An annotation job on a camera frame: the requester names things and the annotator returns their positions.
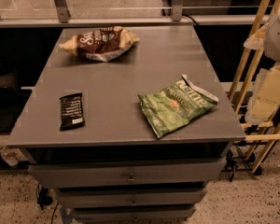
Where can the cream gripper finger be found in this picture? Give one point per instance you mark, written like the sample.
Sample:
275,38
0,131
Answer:
266,96
256,40

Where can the brown chip bag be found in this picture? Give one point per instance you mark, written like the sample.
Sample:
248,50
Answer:
103,45

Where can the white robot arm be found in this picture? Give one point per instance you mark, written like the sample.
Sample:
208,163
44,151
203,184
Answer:
272,38

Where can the green jalapeno chip bag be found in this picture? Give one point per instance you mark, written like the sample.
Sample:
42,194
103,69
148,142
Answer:
176,106

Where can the grey drawer cabinet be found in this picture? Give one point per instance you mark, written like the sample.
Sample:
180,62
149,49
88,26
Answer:
116,129

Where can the bottom grey drawer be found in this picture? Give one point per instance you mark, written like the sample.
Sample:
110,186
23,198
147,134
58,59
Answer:
126,214

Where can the grey drawer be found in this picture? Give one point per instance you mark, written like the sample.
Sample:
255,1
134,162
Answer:
126,214
130,197
84,175

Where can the black snack bar wrapper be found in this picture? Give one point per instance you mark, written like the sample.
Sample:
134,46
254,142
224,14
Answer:
71,112

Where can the middle grey drawer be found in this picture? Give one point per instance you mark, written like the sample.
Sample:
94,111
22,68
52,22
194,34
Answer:
130,197

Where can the top grey drawer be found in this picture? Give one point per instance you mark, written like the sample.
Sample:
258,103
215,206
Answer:
84,175

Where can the black floor plug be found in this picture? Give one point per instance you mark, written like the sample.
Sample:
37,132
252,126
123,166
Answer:
42,196

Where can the wooden rack frame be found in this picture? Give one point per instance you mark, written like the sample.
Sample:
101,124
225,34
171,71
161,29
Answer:
260,139

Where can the metal window rail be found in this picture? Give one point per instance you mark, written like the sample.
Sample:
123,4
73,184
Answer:
78,13

